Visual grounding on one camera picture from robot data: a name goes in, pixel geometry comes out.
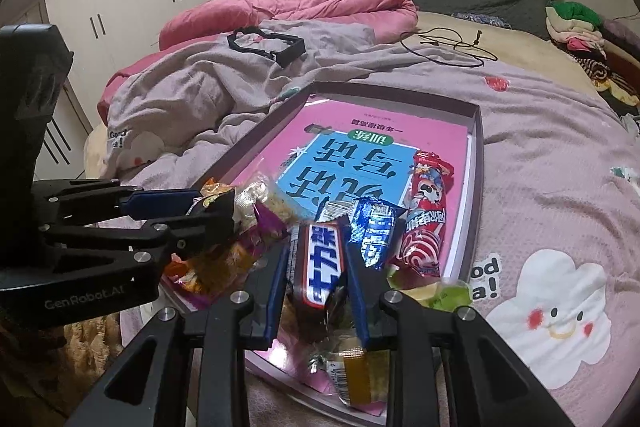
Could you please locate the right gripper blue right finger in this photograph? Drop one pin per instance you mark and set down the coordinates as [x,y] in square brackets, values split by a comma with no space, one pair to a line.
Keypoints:
[487,384]

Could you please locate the beige bed sheet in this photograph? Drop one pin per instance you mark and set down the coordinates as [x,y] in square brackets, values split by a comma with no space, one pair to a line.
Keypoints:
[478,63]

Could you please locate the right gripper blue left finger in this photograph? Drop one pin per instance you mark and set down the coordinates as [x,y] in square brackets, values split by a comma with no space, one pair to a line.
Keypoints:
[148,385]

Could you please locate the beige knitted rug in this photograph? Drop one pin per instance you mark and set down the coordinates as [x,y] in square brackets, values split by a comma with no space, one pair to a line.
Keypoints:
[85,351]

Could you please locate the black plastic frame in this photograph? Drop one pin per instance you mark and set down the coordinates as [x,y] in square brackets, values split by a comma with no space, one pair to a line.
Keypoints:
[281,49]

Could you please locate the lilac bed cover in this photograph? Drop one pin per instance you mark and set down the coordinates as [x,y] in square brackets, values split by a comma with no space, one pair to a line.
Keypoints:
[560,219]

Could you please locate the pink quilt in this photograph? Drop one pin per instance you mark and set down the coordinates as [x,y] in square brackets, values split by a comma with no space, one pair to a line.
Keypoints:
[389,19]

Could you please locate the clear bag round pastry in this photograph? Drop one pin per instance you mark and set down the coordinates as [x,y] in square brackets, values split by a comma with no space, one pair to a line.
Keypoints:
[259,187]

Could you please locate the pink children's book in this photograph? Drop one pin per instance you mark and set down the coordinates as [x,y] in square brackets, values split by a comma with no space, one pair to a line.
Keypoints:
[328,145]

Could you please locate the clear bag reddish candy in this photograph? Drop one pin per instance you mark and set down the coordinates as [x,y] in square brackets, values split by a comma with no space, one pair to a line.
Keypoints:
[359,377]

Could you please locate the red lollipop snack packet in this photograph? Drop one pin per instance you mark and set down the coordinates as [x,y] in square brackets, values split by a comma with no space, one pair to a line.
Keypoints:
[420,247]

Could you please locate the dark cardboard box tray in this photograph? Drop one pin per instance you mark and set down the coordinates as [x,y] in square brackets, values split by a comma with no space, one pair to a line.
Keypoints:
[405,168]

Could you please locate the green yellow snack bag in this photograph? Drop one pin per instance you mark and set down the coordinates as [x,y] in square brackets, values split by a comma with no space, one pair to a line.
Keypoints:
[438,293]

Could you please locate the purple orange snack packet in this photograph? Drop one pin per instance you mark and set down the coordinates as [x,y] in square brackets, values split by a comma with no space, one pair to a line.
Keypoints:
[245,248]

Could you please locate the pile of folded clothes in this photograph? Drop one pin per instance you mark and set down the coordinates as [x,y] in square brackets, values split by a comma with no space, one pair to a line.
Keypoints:
[606,50]

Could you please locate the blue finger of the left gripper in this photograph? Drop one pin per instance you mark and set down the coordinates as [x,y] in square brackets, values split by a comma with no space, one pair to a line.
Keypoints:
[160,231]
[145,201]

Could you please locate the blue biscuit packet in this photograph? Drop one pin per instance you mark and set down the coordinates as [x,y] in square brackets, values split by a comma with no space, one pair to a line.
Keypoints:
[372,225]

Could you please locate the brown chocolate bar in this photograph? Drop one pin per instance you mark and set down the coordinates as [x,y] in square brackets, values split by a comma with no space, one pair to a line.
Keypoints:
[315,263]

